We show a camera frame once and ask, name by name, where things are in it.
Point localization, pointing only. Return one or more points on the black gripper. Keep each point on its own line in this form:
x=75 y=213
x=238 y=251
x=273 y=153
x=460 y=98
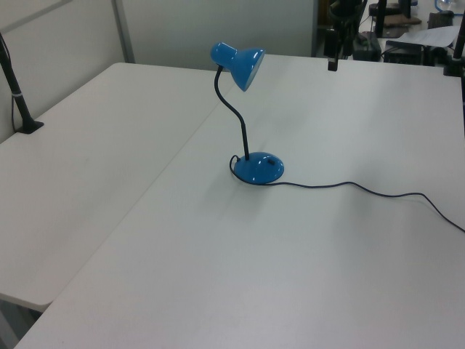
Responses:
x=343 y=11

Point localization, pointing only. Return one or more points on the blue gooseneck desk lamp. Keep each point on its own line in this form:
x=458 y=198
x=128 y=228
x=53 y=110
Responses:
x=258 y=170

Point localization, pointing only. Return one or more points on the black device box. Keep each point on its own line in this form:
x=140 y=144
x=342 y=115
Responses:
x=367 y=45

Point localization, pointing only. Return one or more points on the thin black background pole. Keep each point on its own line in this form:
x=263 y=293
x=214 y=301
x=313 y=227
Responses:
x=380 y=18

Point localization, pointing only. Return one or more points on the white paper sheet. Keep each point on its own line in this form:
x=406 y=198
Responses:
x=432 y=36

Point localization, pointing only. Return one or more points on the black clamped camera stand pole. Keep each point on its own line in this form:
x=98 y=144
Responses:
x=458 y=43

